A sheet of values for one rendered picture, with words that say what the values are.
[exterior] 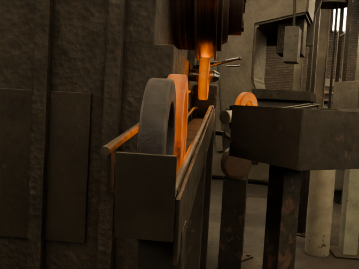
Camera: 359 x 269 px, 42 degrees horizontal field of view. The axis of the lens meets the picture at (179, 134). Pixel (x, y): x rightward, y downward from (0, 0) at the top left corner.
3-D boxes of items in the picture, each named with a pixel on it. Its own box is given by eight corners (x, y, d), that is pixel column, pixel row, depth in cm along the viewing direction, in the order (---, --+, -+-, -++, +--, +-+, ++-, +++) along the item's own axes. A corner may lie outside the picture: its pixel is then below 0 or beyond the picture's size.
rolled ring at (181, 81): (182, 188, 90) (165, 187, 90) (189, 99, 96) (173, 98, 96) (178, 163, 72) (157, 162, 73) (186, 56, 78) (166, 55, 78)
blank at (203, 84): (197, 83, 162) (207, 84, 162) (201, 48, 170) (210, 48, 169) (198, 107, 176) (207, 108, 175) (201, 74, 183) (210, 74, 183)
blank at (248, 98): (239, 132, 218) (245, 132, 216) (229, 104, 211) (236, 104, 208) (255, 113, 227) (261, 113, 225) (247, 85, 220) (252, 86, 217)
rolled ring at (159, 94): (178, 77, 73) (157, 76, 74) (166, 81, 55) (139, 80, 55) (173, 191, 76) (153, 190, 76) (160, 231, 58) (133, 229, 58)
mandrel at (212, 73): (173, 72, 177) (172, 82, 174) (173, 65, 173) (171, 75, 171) (219, 75, 175) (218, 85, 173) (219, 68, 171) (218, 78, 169)
